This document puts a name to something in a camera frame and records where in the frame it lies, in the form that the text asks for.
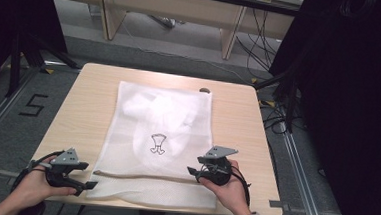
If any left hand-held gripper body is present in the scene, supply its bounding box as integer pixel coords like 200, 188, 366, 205
42, 146, 91, 191

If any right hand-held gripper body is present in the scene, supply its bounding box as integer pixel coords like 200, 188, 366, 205
195, 144, 240, 187

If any white mesh laundry bag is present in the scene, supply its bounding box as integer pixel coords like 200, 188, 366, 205
84, 79, 225, 211

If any person's right hand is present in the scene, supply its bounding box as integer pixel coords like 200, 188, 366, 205
196, 157, 255, 215

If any person's left hand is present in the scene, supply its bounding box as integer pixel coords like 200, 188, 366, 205
12, 152, 80, 212

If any white garment with black print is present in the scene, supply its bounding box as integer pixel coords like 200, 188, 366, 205
118, 90, 203, 176

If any grey tape strip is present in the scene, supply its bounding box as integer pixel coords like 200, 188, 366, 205
268, 200, 291, 212

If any black metal stand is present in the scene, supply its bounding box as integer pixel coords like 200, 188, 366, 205
251, 47, 313, 135
4, 30, 85, 103

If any black curtain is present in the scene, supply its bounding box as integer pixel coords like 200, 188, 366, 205
0, 0, 72, 104
259, 0, 381, 215

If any light wooden desk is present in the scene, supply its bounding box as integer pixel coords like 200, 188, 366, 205
43, 0, 307, 65

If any right hand-held gripper cable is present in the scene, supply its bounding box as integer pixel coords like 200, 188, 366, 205
227, 164, 254, 207

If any hand-held gripper cable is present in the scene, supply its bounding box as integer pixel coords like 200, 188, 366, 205
227, 164, 254, 207
10, 147, 66, 196

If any left hand-held gripper cable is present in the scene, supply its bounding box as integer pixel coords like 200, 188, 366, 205
10, 147, 66, 196

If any metal floor rail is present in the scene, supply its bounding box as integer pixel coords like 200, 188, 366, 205
0, 63, 49, 162
271, 119, 334, 215

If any bundle of black floor cables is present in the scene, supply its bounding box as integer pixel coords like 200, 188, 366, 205
229, 6, 298, 137

